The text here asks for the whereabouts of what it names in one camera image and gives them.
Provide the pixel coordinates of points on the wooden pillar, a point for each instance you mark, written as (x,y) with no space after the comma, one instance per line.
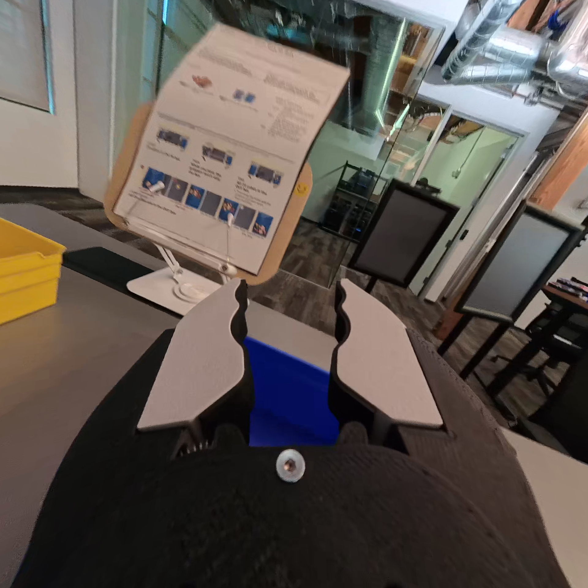
(565,170)

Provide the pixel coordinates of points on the printed instruction sheet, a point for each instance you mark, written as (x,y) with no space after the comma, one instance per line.
(229,138)

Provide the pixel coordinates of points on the black mesh office chair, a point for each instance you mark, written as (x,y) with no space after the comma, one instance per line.
(565,413)

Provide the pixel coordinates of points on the tray of coloured markers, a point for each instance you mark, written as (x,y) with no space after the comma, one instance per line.
(569,287)

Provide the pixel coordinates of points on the black equipment shelf rack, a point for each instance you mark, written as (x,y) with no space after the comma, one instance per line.
(353,202)

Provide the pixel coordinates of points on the brown wooden desk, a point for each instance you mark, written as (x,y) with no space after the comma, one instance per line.
(574,305)

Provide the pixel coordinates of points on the yellow plastic box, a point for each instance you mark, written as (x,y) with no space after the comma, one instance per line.
(27,275)

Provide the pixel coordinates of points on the black framed sign stand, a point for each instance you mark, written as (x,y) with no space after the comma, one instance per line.
(399,234)
(514,266)

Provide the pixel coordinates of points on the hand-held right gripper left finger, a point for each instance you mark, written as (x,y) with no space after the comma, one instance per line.
(197,367)

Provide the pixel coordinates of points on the silver ventilation duct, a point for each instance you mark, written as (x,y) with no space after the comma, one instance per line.
(505,50)

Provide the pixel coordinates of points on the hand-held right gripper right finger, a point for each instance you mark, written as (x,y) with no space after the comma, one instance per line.
(386,367)

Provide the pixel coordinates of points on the blue plastic box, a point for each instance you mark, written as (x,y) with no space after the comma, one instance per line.
(289,395)

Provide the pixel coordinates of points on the frosted window panel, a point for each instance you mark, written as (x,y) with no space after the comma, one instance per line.
(23,46)

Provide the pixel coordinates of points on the yellow smiley sticker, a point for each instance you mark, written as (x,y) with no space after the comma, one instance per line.
(301,189)

